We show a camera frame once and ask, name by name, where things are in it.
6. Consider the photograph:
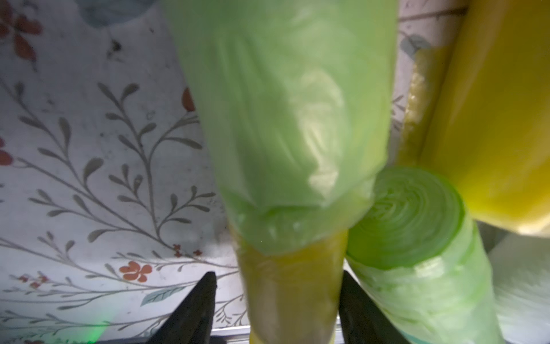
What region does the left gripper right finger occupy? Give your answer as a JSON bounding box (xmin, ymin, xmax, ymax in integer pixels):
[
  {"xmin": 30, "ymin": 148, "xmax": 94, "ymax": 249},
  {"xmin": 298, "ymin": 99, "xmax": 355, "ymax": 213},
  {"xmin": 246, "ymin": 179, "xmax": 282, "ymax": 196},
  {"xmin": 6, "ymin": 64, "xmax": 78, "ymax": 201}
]
[{"xmin": 339, "ymin": 271, "xmax": 408, "ymax": 344}]

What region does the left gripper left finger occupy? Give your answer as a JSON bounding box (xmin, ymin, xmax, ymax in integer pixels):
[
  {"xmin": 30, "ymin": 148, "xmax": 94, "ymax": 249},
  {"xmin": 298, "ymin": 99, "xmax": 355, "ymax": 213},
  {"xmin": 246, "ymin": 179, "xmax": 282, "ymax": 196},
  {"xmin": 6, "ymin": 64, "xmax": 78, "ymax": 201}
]
[{"xmin": 146, "ymin": 272, "xmax": 217, "ymax": 344}]

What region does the yellow roll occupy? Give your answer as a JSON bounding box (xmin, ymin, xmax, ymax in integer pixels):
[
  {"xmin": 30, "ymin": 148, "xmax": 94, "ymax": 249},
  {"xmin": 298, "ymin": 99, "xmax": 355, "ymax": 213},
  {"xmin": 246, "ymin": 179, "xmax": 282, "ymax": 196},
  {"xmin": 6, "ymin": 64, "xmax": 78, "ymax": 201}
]
[
  {"xmin": 397, "ymin": 1, "xmax": 549, "ymax": 237},
  {"xmin": 231, "ymin": 231, "xmax": 348, "ymax": 344}
]

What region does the light green roll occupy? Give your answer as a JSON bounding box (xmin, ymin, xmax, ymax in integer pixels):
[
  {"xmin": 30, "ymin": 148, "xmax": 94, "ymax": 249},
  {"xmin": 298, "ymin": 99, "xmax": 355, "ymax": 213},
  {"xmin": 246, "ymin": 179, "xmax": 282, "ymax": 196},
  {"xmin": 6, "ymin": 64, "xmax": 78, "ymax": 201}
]
[{"xmin": 163, "ymin": 0, "xmax": 399, "ymax": 255}]

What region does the green roll front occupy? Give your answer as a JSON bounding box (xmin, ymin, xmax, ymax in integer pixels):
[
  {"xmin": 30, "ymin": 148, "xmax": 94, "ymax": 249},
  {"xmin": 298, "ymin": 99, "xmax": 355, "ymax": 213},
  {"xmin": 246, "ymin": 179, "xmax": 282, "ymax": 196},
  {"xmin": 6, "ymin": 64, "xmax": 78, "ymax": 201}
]
[{"xmin": 347, "ymin": 166, "xmax": 504, "ymax": 343}]

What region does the white blue labelled roll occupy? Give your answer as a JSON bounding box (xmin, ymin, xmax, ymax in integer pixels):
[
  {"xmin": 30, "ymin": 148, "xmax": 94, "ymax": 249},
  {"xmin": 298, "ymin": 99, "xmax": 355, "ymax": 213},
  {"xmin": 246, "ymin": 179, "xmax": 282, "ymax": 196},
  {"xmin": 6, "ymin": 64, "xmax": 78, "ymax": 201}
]
[{"xmin": 489, "ymin": 234, "xmax": 549, "ymax": 343}]

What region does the floral table mat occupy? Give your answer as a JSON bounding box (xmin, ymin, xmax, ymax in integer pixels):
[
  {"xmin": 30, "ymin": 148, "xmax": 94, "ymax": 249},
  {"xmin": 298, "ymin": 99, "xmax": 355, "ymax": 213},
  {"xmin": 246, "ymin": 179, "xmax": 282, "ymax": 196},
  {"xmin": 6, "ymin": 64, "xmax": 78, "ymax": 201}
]
[{"xmin": 0, "ymin": 0, "xmax": 469, "ymax": 344}]

